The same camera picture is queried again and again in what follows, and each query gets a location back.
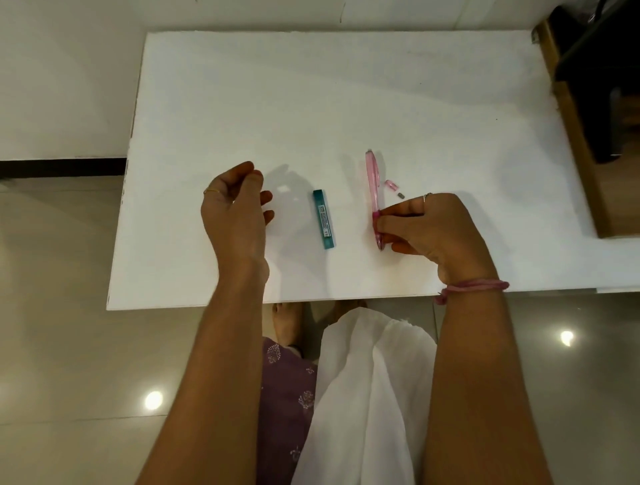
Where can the purple patterned dress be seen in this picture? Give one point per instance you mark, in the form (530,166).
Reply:
(285,409)

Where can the wooden cabinet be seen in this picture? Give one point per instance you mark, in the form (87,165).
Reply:
(620,205)

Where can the pink pencil cap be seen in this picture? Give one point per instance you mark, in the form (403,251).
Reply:
(390,185)

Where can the black appliance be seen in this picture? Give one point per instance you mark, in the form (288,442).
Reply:
(600,70)

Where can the person's right hand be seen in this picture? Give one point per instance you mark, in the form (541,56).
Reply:
(445,235)

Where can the person's right forearm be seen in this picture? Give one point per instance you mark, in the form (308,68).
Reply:
(480,389)

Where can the person's left forearm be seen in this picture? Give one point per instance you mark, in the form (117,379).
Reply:
(215,380)

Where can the person's left hand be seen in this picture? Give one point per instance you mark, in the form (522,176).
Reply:
(235,220)

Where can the white scarf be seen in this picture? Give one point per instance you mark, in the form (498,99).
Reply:
(370,399)

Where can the teal pencil lead case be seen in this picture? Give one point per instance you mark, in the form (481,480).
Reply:
(324,220)

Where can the pink mechanical pencil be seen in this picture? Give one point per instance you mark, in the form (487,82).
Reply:
(372,180)

